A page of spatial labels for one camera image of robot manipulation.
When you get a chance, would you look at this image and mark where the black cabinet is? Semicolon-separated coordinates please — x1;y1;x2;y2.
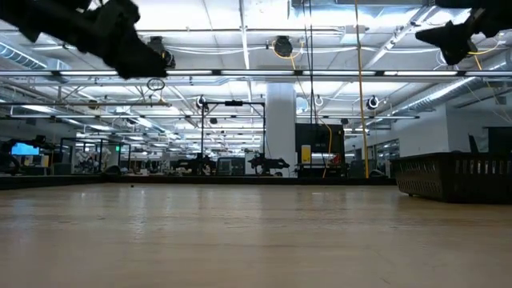
294;122;346;178

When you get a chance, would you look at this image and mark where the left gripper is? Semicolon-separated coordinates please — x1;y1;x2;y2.
75;0;168;80

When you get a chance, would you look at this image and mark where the black monitor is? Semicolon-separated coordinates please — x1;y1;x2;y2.
486;126;512;155

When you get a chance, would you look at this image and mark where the black aluminium table frame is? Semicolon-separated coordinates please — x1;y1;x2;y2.
0;174;399;190

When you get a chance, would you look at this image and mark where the black stand frame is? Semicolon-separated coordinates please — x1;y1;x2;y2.
199;99;267;174

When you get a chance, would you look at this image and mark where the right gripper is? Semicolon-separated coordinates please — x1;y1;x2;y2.
414;0;512;66

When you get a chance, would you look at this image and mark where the grey horizontal pipe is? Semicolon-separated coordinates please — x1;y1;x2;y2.
0;99;173;107

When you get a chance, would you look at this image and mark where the silver ventilation duct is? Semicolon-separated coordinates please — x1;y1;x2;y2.
0;41;71;83
394;75;512;115

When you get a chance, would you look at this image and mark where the blue lit monitor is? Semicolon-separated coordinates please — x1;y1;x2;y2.
10;142;42;157

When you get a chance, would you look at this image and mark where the long overhead light bar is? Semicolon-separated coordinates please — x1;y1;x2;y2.
0;68;512;84

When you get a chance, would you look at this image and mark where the curved yellow cable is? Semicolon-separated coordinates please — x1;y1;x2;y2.
322;122;334;179

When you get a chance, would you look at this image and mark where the black slotted plastic basket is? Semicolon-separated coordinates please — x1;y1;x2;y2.
390;151;512;205

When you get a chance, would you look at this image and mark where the white square column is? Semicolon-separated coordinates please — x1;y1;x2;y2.
265;82;298;178

